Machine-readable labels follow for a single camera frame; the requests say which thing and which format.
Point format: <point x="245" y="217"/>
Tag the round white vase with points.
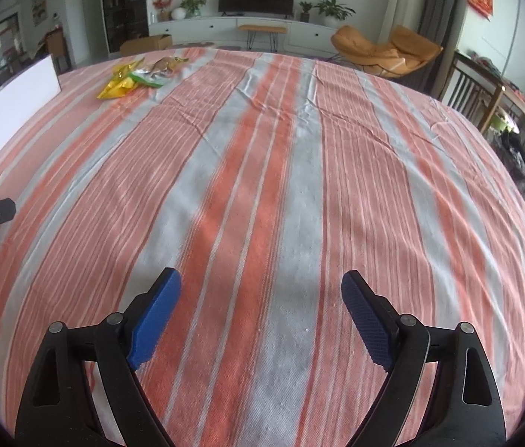
<point x="177" y="14"/>

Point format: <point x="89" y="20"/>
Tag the dark wooden bench with rails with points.
<point x="467" y="88"/>

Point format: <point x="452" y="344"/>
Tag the large potted plant white pot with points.
<point x="332" y="8"/>

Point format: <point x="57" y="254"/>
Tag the green and white snack packet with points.
<point x="149" y="79"/>

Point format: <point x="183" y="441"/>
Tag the white cardboard box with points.
<point x="6" y="102"/>

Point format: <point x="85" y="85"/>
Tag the brown cardboard box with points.
<point x="146" y="44"/>

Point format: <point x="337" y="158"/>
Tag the small dark potted plant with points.
<point x="305" y="9"/>

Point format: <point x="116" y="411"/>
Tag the orange striped tablecloth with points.
<point x="281" y="186"/>

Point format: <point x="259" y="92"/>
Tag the dark display cabinet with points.
<point x="125" y="4"/>

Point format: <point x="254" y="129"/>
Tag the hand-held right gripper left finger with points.
<point x="150" y="326"/>

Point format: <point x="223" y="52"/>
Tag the green bowl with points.
<point x="504" y="125"/>

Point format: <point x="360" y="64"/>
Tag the white television cabinet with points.
<point x="206" y="28"/>

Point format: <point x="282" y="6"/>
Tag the grey curtain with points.
<point x="441" y="18"/>

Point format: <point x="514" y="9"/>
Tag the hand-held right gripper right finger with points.
<point x="369" y="321"/>

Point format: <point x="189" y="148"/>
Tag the small wooden bench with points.
<point x="262" y="29"/>

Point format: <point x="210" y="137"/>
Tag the framed wall picture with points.
<point x="39" y="7"/>

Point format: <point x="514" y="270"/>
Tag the green plant in vase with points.
<point x="193" y="3"/>

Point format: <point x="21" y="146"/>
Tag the gold yellow snack packet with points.
<point x="120" y="83"/>

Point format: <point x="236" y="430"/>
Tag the red flowers in vase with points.
<point x="162" y="4"/>

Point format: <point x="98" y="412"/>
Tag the orange lounge chair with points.
<point x="383" y="53"/>

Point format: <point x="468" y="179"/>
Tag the covered standing air conditioner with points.
<point x="406" y="0"/>

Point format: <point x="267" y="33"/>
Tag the wooden dining chair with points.
<point x="59" y="46"/>

